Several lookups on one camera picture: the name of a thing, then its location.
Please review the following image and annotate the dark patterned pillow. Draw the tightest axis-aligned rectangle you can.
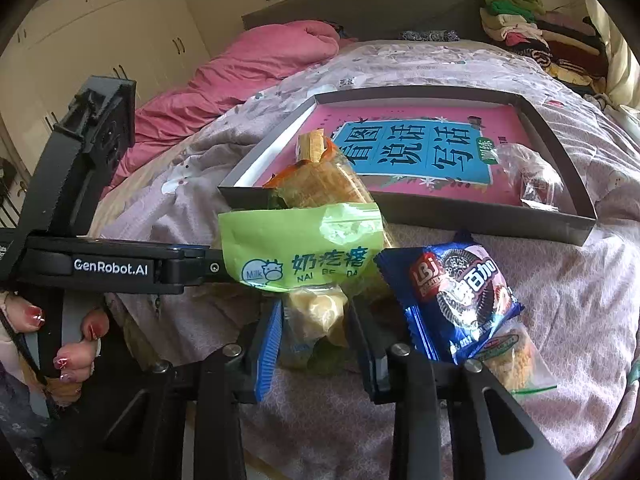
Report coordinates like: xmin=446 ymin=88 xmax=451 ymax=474
xmin=400 ymin=29 xmax=460 ymax=43

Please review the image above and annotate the grey headboard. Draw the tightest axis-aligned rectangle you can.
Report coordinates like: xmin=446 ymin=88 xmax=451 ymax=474
xmin=241 ymin=0 xmax=488 ymax=43

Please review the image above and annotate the person's left hand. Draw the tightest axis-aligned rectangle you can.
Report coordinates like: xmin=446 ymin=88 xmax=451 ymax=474
xmin=0 ymin=290 xmax=110 ymax=401

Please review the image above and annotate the clear cake packet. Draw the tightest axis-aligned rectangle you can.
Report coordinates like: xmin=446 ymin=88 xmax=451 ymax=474
xmin=500 ymin=142 xmax=571 ymax=209

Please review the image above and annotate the printed blanket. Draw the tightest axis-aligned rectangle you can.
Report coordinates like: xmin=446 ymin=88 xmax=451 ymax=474
xmin=90 ymin=40 xmax=640 ymax=480

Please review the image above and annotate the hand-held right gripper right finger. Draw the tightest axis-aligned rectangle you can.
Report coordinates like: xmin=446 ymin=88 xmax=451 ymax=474
xmin=347 ymin=300 xmax=576 ymax=480

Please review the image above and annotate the grey cardboard tray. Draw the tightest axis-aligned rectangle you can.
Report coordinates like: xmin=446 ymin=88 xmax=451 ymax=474
xmin=217 ymin=87 xmax=598 ymax=247

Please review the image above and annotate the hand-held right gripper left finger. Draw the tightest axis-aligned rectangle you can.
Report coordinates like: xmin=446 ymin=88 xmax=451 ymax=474
xmin=102 ymin=297 xmax=286 ymax=480

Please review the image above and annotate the cream wardrobe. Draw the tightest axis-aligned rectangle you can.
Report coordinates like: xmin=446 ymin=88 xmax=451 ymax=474
xmin=0 ymin=0 xmax=211 ymax=201

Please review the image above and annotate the pink duvet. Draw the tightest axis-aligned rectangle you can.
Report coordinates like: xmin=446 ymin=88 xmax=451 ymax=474
xmin=107 ymin=20 xmax=358 ymax=186

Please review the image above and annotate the pile of folded clothes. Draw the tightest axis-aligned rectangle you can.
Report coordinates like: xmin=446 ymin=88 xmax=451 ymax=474
xmin=480 ymin=0 xmax=611 ymax=96

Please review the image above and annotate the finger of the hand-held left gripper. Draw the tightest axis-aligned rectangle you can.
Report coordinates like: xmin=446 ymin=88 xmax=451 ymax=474
xmin=155 ymin=246 xmax=224 ymax=295

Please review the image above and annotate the pink and blue book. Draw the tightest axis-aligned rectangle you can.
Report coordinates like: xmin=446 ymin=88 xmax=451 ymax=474
xmin=252 ymin=105 xmax=576 ymax=208

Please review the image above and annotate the orange snack packet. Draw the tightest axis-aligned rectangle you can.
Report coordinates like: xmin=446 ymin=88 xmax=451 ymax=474
xmin=263 ymin=130 xmax=383 ymax=211

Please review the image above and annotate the green snack packet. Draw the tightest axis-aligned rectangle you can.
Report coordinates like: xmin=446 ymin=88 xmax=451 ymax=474
xmin=217 ymin=202 xmax=386 ymax=376

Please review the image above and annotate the clear rice cracker packet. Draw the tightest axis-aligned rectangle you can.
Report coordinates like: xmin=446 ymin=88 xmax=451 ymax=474
xmin=472 ymin=317 xmax=558 ymax=398

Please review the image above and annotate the cream curtain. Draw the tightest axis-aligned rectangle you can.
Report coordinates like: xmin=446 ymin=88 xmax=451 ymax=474
xmin=582 ymin=0 xmax=640 ymax=111

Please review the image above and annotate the blue cookie packet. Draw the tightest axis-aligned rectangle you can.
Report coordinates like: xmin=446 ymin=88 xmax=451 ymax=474
xmin=374 ymin=231 xmax=525 ymax=367

